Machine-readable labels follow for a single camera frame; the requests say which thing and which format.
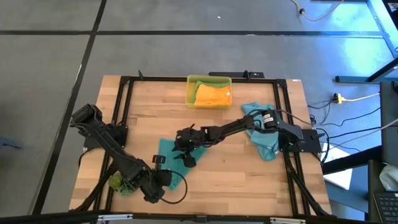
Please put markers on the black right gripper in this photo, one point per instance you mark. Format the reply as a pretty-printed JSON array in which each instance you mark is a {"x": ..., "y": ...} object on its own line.
[{"x": 191, "y": 138}]

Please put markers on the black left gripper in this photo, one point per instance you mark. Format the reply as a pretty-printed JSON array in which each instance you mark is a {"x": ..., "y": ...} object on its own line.
[{"x": 155, "y": 182}]

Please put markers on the teal microfiber towel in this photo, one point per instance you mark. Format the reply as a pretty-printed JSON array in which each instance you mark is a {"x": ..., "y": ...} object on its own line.
[{"x": 174, "y": 155}]

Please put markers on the orange microfiber towel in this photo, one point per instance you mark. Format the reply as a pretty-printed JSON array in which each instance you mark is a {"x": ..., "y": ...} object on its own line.
[{"x": 213, "y": 96}]

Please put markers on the light blue microfiber towel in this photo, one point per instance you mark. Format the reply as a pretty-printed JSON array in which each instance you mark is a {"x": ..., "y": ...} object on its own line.
[{"x": 264, "y": 143}]

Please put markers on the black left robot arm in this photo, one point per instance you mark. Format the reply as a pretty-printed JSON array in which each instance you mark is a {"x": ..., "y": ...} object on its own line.
[{"x": 105, "y": 140}]

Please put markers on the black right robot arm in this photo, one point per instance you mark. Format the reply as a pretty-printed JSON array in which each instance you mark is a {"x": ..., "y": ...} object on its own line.
[{"x": 233, "y": 126}]

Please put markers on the small green potted plant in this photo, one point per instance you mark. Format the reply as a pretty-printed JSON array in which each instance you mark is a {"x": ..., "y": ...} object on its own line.
[{"x": 119, "y": 185}]

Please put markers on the yellow translucent plastic bin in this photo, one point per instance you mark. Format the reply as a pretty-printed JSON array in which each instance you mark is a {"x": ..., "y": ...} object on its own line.
[{"x": 189, "y": 90}]

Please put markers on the black rectangular bar device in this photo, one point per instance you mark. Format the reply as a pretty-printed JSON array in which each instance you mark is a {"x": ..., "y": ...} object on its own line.
[{"x": 230, "y": 74}]

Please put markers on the black crossbar with silver brackets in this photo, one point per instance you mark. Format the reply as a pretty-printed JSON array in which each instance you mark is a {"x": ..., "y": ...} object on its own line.
[{"x": 62, "y": 217}]

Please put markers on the grey floor object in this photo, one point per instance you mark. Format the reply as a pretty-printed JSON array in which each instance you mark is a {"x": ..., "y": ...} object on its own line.
[{"x": 11, "y": 143}]

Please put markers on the white paper sheet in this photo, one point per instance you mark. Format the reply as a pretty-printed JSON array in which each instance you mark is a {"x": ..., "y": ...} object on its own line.
[{"x": 339, "y": 179}]

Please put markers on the black desk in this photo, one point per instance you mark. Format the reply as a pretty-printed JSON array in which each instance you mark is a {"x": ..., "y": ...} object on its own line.
[{"x": 371, "y": 193}]

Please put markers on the white crumpled bag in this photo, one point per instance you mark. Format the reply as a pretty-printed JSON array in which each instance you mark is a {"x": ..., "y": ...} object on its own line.
[{"x": 390, "y": 179}]

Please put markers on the black computer keyboard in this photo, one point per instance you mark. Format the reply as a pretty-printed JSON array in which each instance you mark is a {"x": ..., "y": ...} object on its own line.
[{"x": 387, "y": 207}]

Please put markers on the metal desk leg frame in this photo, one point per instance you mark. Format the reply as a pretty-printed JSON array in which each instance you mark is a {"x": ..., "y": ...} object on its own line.
[{"x": 351, "y": 79}]

